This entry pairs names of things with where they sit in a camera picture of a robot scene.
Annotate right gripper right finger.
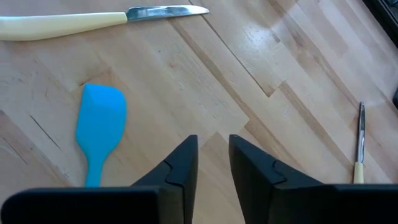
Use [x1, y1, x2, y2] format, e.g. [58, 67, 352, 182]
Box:
[229, 134, 398, 224]

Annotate large cream-handled table knife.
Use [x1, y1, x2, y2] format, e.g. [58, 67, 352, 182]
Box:
[0, 4, 210, 42]

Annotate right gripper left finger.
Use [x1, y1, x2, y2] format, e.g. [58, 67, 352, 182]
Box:
[0, 134, 199, 224]

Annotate small cream-handled knife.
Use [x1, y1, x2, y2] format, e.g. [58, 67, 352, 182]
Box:
[353, 101, 366, 184]

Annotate teal silicone spatula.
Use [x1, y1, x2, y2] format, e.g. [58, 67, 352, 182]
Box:
[75, 83, 127, 188]

